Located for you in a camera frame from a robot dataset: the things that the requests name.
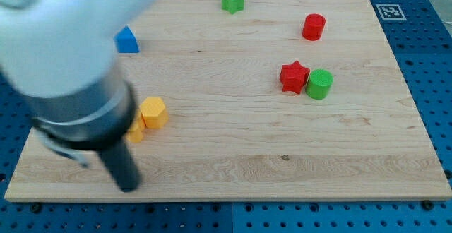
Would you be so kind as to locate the yellow hexagon block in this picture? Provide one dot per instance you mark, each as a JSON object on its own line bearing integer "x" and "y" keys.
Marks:
{"x": 154, "y": 112}

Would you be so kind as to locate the green cylinder block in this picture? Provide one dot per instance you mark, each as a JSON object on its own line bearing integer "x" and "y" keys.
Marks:
{"x": 319, "y": 84}

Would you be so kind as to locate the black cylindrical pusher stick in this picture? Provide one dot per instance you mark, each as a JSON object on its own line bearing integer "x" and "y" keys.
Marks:
{"x": 121, "y": 165}

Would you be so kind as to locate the fiducial marker tag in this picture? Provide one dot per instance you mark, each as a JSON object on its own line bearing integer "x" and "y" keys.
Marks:
{"x": 390, "y": 12}

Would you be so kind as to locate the red star block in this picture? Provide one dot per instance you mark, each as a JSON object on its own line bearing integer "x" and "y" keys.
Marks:
{"x": 294, "y": 77}

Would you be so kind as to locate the wooden board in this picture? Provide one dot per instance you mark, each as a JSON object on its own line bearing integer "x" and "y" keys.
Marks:
{"x": 234, "y": 135}

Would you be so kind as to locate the blue block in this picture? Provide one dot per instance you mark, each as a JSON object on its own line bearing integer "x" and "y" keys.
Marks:
{"x": 126, "y": 41}

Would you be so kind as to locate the green star block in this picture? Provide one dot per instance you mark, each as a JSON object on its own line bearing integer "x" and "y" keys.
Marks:
{"x": 232, "y": 6}

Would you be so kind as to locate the red cylinder block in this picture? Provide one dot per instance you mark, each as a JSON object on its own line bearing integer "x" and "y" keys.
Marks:
{"x": 313, "y": 27}

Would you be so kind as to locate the silver black end effector flange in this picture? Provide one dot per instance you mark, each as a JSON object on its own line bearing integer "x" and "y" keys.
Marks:
{"x": 94, "y": 117}

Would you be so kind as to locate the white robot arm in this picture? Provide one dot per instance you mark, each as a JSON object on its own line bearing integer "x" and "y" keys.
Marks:
{"x": 60, "y": 55}

